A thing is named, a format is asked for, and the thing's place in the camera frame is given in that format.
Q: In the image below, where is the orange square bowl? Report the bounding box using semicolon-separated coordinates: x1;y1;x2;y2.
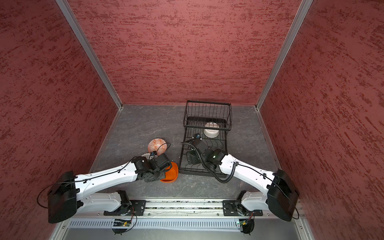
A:
160;162;179;183

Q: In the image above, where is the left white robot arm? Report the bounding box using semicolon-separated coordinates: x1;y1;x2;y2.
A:
48;154;172;224

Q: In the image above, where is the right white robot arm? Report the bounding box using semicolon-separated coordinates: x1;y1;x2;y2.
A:
181;138;300;222

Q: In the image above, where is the white lattice patterned bowl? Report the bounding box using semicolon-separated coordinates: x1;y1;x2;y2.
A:
141;153;152;160

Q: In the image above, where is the red patterned bowl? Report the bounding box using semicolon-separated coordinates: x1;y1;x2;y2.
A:
148;138;168;156

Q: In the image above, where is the left corner aluminium profile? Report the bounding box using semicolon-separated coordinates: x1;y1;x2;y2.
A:
56;0;124;111

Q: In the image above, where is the corner aluminium profile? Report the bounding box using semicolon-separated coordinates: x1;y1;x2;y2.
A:
256;0;313;112
56;0;124;111

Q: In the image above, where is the right corner aluminium profile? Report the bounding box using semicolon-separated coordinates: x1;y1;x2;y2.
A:
256;0;313;112

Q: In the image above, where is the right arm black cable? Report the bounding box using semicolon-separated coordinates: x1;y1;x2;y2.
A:
180;140;238;184

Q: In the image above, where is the black wire dish rack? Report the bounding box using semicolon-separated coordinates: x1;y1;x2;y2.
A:
178;100;232;177

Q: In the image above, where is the perforated cable duct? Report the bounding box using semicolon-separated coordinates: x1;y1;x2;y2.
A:
68;218;240;231

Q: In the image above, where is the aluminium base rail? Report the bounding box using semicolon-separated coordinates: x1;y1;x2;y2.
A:
61;197;301;217

